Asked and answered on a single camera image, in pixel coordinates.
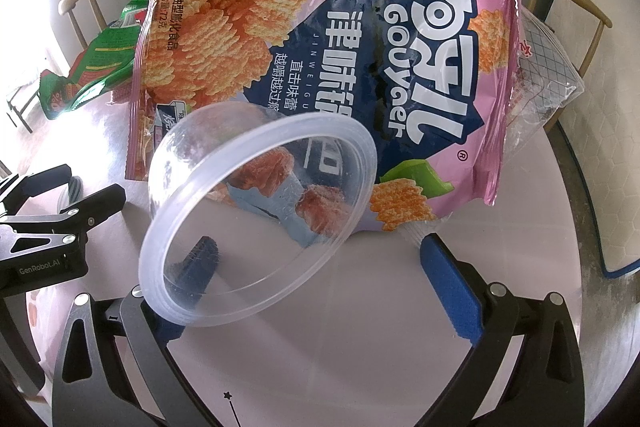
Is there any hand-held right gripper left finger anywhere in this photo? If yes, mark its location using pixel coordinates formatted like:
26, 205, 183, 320
50, 234, 222, 427

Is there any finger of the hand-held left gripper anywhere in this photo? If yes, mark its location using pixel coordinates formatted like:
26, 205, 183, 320
0, 184, 127, 258
0, 164, 73, 214

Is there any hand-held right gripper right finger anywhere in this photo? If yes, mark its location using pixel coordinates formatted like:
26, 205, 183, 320
419, 233, 588, 427

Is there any clear plastic container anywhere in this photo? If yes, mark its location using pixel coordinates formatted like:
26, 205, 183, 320
138, 102, 378, 328

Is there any green snack bag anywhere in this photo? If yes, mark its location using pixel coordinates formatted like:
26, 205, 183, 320
42, 0, 151, 120

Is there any clear plastic bag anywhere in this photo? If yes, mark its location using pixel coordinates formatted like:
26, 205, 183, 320
435, 0, 586, 158

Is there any pink chips bag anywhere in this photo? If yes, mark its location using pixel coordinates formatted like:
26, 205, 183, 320
125, 0, 523, 238

